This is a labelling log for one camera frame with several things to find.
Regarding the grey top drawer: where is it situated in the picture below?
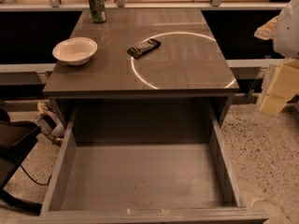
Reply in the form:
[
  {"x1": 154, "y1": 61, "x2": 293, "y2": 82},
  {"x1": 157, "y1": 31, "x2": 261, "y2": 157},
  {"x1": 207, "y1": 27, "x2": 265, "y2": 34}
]
[{"x1": 18, "y1": 98, "x2": 268, "y2": 224}]

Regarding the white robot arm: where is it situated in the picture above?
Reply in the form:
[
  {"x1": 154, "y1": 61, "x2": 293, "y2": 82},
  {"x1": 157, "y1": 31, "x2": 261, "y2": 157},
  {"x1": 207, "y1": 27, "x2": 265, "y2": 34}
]
[{"x1": 254, "y1": 0, "x2": 299, "y2": 117}]

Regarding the grey drawer cabinet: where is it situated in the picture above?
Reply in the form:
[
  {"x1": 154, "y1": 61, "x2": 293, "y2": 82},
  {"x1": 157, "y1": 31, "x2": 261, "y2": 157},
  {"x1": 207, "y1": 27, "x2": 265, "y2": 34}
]
[{"x1": 44, "y1": 7, "x2": 238, "y2": 122}]

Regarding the black snack bar wrapper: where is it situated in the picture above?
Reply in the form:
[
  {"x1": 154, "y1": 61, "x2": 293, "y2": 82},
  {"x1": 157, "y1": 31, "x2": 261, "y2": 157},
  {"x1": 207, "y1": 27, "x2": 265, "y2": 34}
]
[{"x1": 127, "y1": 38, "x2": 161, "y2": 59}]

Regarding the green soda can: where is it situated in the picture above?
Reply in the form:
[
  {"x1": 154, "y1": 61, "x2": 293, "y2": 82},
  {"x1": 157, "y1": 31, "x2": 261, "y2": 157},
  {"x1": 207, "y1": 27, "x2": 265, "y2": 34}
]
[{"x1": 89, "y1": 0, "x2": 107, "y2": 23}]

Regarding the white bowl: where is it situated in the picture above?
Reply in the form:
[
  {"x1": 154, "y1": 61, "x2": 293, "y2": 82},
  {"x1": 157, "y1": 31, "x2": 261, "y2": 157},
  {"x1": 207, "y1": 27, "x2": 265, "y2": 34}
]
[{"x1": 52, "y1": 37, "x2": 98, "y2": 65}]

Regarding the white yellow object behind cabinet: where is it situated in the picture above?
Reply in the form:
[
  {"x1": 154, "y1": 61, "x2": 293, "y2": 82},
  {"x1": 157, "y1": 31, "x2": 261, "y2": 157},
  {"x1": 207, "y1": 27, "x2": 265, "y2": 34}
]
[{"x1": 36, "y1": 101, "x2": 65, "y2": 146}]

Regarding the black floor cable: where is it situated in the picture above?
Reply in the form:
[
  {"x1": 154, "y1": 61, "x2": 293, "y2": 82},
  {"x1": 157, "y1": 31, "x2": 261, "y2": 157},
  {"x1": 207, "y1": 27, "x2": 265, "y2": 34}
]
[{"x1": 20, "y1": 164, "x2": 52, "y2": 187}]

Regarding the black chair frame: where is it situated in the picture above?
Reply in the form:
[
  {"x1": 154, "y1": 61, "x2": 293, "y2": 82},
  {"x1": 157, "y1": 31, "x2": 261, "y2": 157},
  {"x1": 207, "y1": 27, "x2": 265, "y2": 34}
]
[{"x1": 0, "y1": 108, "x2": 42, "y2": 215}]

